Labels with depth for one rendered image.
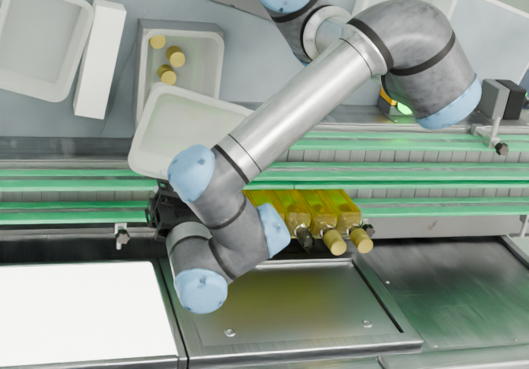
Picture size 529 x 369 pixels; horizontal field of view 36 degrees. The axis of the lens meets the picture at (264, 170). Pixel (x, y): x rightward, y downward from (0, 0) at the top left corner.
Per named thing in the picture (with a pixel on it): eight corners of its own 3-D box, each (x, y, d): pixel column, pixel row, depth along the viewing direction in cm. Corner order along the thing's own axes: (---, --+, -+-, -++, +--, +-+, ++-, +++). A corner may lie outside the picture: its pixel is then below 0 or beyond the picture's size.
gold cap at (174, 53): (166, 45, 174) (170, 51, 170) (183, 46, 175) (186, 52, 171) (164, 60, 175) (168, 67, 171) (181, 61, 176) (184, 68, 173)
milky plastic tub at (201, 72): (131, 116, 180) (135, 130, 173) (137, 17, 171) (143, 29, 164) (206, 117, 186) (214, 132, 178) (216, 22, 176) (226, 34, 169)
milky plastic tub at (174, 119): (148, 67, 147) (156, 83, 140) (257, 100, 156) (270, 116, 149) (118, 151, 152) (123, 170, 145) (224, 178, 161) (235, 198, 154)
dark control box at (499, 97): (474, 107, 205) (491, 119, 198) (482, 77, 202) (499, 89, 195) (502, 108, 208) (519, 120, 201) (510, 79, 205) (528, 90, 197)
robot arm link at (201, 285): (242, 297, 123) (197, 326, 124) (228, 253, 132) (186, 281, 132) (215, 267, 118) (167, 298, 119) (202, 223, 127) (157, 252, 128)
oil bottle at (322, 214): (282, 196, 186) (312, 243, 167) (286, 174, 183) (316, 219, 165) (305, 196, 187) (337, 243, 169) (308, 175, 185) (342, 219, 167)
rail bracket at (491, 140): (465, 132, 193) (494, 156, 181) (473, 104, 190) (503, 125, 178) (480, 133, 194) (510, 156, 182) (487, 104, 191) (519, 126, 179)
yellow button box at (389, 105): (376, 104, 197) (388, 116, 191) (382, 75, 194) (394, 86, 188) (401, 105, 199) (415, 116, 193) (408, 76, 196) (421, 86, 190)
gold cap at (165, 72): (158, 63, 175) (161, 70, 171) (174, 64, 176) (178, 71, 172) (156, 79, 176) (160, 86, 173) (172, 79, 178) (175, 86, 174)
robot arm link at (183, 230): (221, 239, 130) (204, 278, 133) (216, 223, 133) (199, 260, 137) (178, 231, 127) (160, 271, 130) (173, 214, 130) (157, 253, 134)
